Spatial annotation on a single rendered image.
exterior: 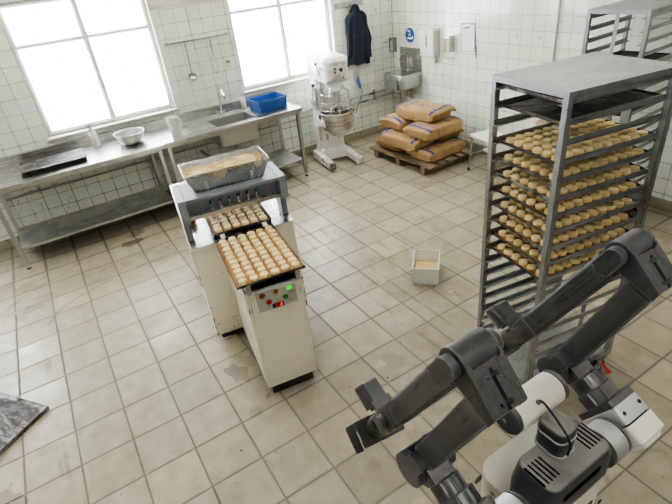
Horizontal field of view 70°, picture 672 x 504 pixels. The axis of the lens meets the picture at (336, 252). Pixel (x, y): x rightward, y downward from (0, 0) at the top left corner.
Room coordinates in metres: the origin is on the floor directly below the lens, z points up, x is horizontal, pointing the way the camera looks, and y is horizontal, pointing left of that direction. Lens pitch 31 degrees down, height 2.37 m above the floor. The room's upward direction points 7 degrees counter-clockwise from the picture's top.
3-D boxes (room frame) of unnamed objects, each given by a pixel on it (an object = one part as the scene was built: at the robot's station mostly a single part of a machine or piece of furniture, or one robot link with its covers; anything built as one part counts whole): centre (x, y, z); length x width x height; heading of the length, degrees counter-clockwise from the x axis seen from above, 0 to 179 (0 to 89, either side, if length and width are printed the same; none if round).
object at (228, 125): (5.38, 1.85, 0.61); 3.40 x 0.70 x 1.22; 118
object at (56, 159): (4.86, 2.76, 0.93); 0.60 x 0.40 x 0.01; 120
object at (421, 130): (5.81, -1.41, 0.47); 0.72 x 0.42 x 0.17; 124
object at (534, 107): (2.23, -1.24, 1.68); 0.60 x 0.40 x 0.02; 109
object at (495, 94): (2.34, -0.87, 0.97); 0.03 x 0.03 x 1.70; 19
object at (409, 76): (6.97, -1.28, 0.93); 0.99 x 0.38 x 1.09; 28
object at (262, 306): (2.23, 0.37, 0.77); 0.24 x 0.04 x 0.14; 110
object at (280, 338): (2.57, 0.49, 0.45); 0.70 x 0.34 x 0.90; 20
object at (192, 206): (3.05, 0.66, 1.01); 0.72 x 0.33 x 0.34; 110
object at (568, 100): (1.91, -1.01, 0.97); 0.03 x 0.03 x 1.70; 19
